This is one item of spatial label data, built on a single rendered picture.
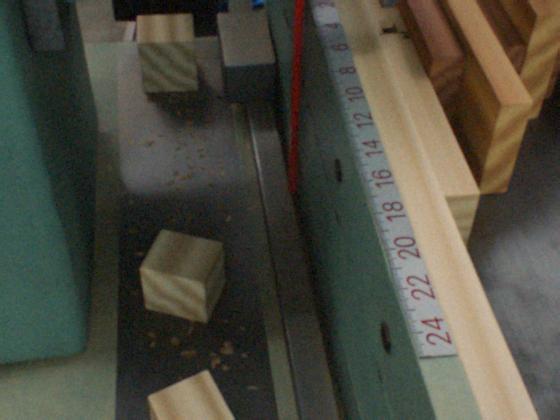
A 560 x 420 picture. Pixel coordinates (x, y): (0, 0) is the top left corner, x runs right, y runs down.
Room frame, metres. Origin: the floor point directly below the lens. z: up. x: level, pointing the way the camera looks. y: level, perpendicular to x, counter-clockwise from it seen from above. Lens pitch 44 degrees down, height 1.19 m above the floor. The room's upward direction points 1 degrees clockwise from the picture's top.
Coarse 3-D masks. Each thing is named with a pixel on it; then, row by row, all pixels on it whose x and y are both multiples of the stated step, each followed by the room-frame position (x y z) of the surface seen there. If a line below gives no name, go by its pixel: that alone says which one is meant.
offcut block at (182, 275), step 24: (168, 240) 0.33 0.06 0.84; (192, 240) 0.33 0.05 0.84; (144, 264) 0.31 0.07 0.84; (168, 264) 0.31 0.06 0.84; (192, 264) 0.31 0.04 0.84; (216, 264) 0.32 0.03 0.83; (144, 288) 0.31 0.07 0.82; (168, 288) 0.31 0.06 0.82; (192, 288) 0.30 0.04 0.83; (216, 288) 0.32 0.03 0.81; (168, 312) 0.31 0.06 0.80; (192, 312) 0.30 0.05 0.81
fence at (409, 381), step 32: (288, 0) 0.47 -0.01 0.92; (320, 64) 0.36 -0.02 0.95; (320, 96) 0.35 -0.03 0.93; (320, 128) 0.34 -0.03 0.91; (352, 160) 0.27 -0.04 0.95; (352, 192) 0.27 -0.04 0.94; (352, 224) 0.26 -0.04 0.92; (352, 256) 0.26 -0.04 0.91; (384, 256) 0.21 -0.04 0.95; (384, 288) 0.21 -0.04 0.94; (384, 320) 0.20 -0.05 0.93; (384, 352) 0.20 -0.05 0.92; (416, 352) 0.17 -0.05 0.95; (384, 384) 0.19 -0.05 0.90; (416, 384) 0.16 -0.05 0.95; (448, 384) 0.16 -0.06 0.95; (416, 416) 0.16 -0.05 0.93; (448, 416) 0.15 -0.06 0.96
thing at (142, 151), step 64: (128, 64) 0.57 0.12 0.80; (128, 128) 0.48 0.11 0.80; (192, 128) 0.48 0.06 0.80; (128, 192) 0.41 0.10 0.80; (192, 192) 0.41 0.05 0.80; (256, 192) 0.42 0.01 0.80; (128, 256) 0.35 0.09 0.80; (256, 256) 0.35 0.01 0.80; (128, 320) 0.30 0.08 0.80; (192, 320) 0.30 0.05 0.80; (256, 320) 0.30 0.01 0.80; (320, 320) 0.30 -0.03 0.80; (0, 384) 0.26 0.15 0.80; (64, 384) 0.26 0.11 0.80; (128, 384) 0.26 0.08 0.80; (256, 384) 0.26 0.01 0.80
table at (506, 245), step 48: (288, 48) 0.46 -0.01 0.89; (288, 96) 0.46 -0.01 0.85; (528, 144) 0.35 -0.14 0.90; (528, 192) 0.31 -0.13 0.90; (336, 240) 0.29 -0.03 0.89; (480, 240) 0.28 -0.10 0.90; (528, 240) 0.28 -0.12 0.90; (336, 288) 0.28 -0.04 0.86; (528, 288) 0.25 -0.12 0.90; (528, 336) 0.22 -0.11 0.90; (528, 384) 0.20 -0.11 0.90
